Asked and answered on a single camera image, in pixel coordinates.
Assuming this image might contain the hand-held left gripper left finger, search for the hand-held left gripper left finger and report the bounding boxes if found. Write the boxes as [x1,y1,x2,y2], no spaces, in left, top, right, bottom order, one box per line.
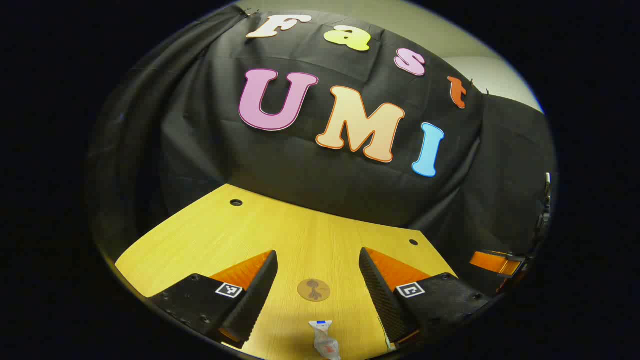
[150,250,279,350]

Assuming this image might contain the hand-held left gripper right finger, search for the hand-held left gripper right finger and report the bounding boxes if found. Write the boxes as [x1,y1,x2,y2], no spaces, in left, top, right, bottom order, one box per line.
[358,247,491,351]

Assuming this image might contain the round cork coaster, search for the round cork coaster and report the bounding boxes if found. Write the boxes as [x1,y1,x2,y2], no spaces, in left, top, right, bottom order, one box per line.
[297,278,331,303]

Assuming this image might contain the white toothpaste tube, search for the white toothpaste tube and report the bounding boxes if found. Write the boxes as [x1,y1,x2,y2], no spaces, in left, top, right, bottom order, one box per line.
[308,320,342,360]

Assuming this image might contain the wooden desktop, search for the wooden desktop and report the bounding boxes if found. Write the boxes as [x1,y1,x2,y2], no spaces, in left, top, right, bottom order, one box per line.
[115,183,458,360]

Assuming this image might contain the black backdrop cloth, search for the black backdrop cloth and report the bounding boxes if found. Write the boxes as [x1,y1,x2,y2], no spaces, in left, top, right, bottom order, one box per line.
[85,5,557,296]

